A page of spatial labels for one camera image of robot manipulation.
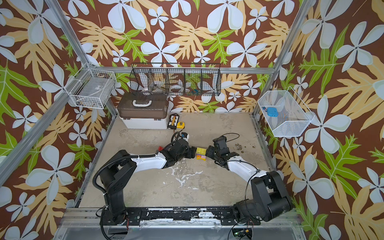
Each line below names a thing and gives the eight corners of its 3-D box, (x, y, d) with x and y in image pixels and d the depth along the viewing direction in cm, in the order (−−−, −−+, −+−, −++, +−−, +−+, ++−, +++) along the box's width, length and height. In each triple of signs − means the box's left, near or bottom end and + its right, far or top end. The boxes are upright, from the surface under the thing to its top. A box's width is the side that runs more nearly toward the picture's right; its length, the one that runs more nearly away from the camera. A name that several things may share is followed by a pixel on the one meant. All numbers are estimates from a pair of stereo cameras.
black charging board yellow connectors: (167, 129, 113) (167, 127, 111) (169, 115, 123) (169, 113, 121) (178, 129, 113) (177, 127, 111) (179, 115, 123) (179, 113, 121)
